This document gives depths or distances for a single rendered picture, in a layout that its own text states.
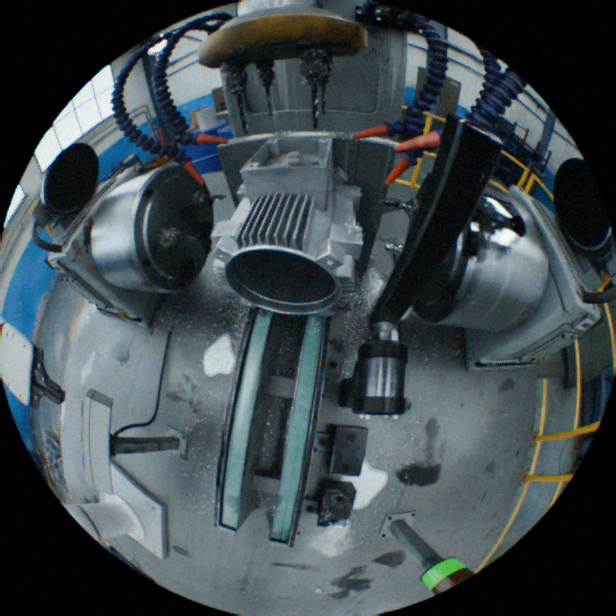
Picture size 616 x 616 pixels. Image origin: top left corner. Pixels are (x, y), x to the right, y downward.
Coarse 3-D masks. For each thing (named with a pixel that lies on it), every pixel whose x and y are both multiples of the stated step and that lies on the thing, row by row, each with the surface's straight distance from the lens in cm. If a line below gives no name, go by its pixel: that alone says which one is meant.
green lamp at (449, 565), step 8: (448, 560) 42; (456, 560) 43; (432, 568) 41; (440, 568) 41; (448, 568) 40; (456, 568) 40; (424, 576) 42; (432, 576) 41; (440, 576) 40; (432, 584) 40
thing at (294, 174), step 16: (272, 144) 36; (288, 144) 37; (304, 144) 36; (320, 144) 34; (256, 160) 31; (272, 160) 36; (288, 160) 30; (304, 160) 31; (320, 160) 34; (256, 176) 27; (272, 176) 26; (288, 176) 26; (304, 176) 26; (320, 176) 25; (256, 192) 28; (272, 192) 28; (288, 192) 27; (304, 192) 27; (320, 192) 26; (320, 208) 28
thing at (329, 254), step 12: (336, 168) 37; (336, 180) 37; (228, 240) 26; (216, 252) 26; (228, 252) 25; (324, 252) 22; (336, 252) 22; (324, 264) 23; (336, 264) 23; (324, 312) 33
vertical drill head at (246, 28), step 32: (256, 0) 28; (288, 0) 27; (320, 0) 31; (224, 32) 23; (256, 32) 21; (288, 32) 21; (320, 32) 21; (352, 32) 24; (224, 64) 25; (256, 64) 34; (320, 64) 22
